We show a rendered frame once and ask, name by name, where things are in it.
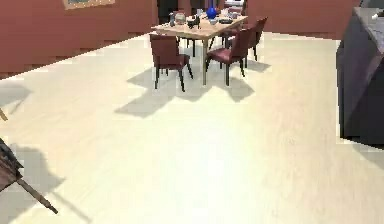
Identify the dark red dining chair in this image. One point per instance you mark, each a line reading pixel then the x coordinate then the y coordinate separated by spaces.
pixel 231 52
pixel 257 31
pixel 166 55

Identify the framed wall picture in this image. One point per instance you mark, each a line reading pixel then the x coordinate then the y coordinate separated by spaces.
pixel 87 3

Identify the small grey bottle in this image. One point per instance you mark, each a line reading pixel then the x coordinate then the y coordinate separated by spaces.
pixel 171 19

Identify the grey glass jar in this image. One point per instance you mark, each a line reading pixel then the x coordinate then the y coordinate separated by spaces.
pixel 180 18

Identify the black kettle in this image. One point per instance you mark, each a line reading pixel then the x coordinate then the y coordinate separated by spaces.
pixel 193 22

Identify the dark purple kitchen counter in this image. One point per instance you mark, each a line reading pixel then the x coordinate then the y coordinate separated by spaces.
pixel 361 76

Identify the blue vase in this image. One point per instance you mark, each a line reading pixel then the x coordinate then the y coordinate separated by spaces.
pixel 211 12

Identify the white bowl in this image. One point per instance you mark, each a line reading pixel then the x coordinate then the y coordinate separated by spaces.
pixel 213 21

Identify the black dish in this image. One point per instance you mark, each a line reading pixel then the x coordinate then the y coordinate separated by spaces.
pixel 225 21

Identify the light wooden dining table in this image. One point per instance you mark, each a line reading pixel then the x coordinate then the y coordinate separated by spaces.
pixel 195 30

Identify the dark brown wooden furniture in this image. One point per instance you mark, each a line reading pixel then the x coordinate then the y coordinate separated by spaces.
pixel 13 173

